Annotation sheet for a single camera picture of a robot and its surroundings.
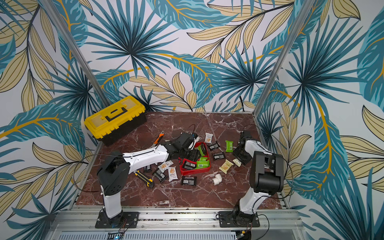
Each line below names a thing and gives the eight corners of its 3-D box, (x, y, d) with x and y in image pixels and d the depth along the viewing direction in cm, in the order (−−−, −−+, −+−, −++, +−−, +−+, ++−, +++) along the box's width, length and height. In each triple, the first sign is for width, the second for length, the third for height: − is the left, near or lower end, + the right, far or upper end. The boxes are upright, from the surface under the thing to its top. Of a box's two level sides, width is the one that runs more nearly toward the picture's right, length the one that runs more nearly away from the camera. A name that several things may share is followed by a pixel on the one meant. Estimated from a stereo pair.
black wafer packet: (181, 185, 86) (180, 184, 85) (181, 177, 89) (181, 176, 88) (197, 185, 86) (197, 184, 85) (197, 177, 89) (197, 176, 88)
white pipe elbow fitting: (215, 187, 86) (216, 185, 84) (210, 180, 89) (210, 178, 86) (222, 180, 89) (223, 178, 86) (217, 174, 91) (218, 172, 88)
